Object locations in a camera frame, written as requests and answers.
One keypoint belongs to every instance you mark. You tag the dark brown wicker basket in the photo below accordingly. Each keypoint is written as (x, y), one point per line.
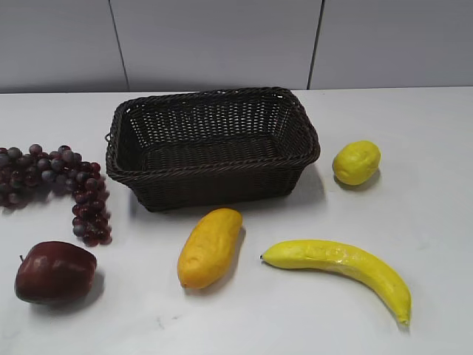
(210, 148)

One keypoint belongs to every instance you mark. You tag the yellow banana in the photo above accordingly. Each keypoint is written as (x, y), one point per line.
(349, 261)

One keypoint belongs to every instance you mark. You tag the orange yellow mango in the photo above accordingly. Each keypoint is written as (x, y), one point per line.
(209, 250)

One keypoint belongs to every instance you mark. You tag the yellow lemon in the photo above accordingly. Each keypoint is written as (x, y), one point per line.
(356, 163)

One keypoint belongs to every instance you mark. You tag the dark red apple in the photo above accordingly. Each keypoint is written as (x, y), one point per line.
(55, 273)

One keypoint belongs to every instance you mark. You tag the purple grape bunch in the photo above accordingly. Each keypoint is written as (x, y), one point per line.
(31, 175)

